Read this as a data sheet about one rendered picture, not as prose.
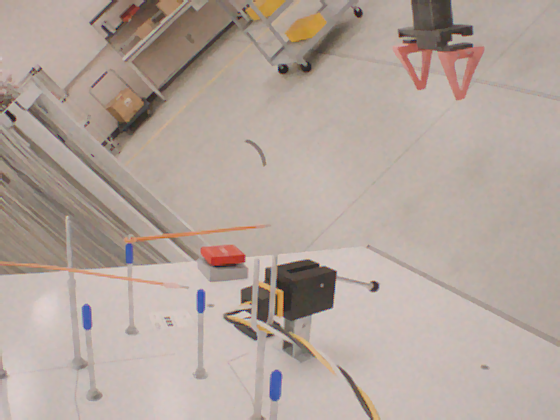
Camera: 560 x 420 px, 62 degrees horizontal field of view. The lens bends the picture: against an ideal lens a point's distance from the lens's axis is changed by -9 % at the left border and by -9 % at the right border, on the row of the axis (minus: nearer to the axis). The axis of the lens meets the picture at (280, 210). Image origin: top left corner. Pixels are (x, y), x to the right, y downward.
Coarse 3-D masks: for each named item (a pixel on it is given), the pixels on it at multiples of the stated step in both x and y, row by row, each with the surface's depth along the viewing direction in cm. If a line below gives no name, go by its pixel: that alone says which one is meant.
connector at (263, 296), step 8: (248, 288) 46; (264, 288) 46; (280, 288) 46; (248, 296) 45; (264, 296) 44; (288, 296) 46; (264, 304) 44; (248, 312) 46; (256, 312) 45; (264, 312) 44
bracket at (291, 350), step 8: (296, 320) 48; (304, 320) 49; (288, 328) 50; (296, 328) 48; (304, 328) 49; (304, 336) 49; (272, 344) 51; (280, 344) 51; (288, 344) 51; (288, 352) 50; (296, 352) 49; (304, 352) 50; (296, 360) 49; (304, 360) 49; (312, 360) 49
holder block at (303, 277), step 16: (288, 272) 47; (304, 272) 48; (320, 272) 48; (336, 272) 49; (288, 288) 46; (304, 288) 46; (320, 288) 48; (288, 304) 46; (304, 304) 47; (320, 304) 48; (288, 320) 46
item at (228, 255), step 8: (200, 248) 71; (208, 248) 71; (216, 248) 71; (224, 248) 71; (232, 248) 72; (208, 256) 68; (216, 256) 68; (224, 256) 68; (232, 256) 69; (240, 256) 69; (216, 264) 68; (224, 264) 69; (232, 264) 70
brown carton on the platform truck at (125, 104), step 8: (128, 88) 718; (120, 96) 734; (128, 96) 718; (136, 96) 724; (112, 104) 718; (120, 104) 713; (128, 104) 719; (136, 104) 725; (144, 104) 733; (112, 112) 735; (120, 112) 715; (128, 112) 721; (136, 112) 728; (120, 120) 750; (128, 120) 724
